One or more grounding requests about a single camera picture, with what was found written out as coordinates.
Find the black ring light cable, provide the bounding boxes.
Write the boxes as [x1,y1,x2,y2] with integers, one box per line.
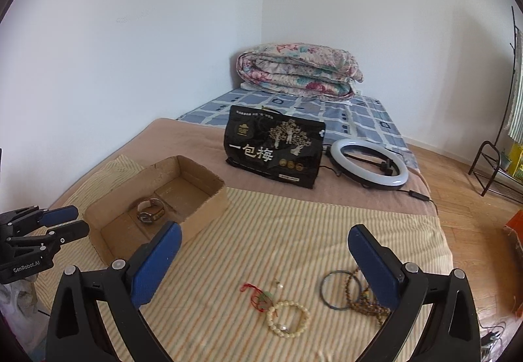
[398,186,441,220]

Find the wristwatch with beige strap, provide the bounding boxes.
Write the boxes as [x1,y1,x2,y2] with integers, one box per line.
[136,198,166,224]

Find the hanging green striped cloth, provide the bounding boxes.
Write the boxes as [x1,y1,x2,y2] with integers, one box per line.
[504,31,523,142]

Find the orange bag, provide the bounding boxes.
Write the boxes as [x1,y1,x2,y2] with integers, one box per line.
[503,209,523,250]

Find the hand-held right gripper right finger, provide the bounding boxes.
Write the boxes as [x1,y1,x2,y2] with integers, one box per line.
[347,224,483,362]

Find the black snack bag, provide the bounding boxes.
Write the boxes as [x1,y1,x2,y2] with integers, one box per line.
[223,105,326,189]

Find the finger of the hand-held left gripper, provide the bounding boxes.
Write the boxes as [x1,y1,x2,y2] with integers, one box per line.
[0,205,79,239]
[7,221,91,255]

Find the white bead bracelet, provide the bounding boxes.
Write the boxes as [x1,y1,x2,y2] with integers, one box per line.
[266,300,311,335]

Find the tangled floor cables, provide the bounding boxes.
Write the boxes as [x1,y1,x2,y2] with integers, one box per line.
[480,321,507,350]

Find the white ring light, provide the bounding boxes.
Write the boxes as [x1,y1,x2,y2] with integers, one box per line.
[330,139,409,191]

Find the plain brown blanket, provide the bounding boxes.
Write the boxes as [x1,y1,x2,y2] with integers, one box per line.
[45,118,440,220]

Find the white plastic bag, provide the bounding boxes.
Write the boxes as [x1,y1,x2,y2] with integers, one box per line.
[0,280,50,346]

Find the blue checkered bed sheet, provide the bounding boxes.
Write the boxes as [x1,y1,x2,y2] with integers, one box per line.
[176,88,419,167]

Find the black coat stand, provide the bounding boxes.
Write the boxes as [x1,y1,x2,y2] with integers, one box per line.
[496,6,523,142]

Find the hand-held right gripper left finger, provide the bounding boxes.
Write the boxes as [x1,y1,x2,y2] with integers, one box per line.
[46,221,183,362]

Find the dark thin bangle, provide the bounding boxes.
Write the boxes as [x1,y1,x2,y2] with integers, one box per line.
[320,271,362,309]

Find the black metal rack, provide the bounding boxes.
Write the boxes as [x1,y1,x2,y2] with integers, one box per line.
[468,140,523,199]

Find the red string jade pendant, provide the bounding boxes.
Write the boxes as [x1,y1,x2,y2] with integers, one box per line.
[244,282,275,311]

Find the brown bead bracelet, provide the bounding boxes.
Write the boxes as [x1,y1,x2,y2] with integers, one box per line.
[345,267,395,326]

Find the folded floral quilt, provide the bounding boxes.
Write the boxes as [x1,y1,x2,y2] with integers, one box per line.
[237,42,364,101]

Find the brown cardboard box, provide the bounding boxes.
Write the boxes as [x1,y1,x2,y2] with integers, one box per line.
[84,155,229,265]

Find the striped beige cloth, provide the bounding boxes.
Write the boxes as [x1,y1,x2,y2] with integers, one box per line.
[35,154,454,362]

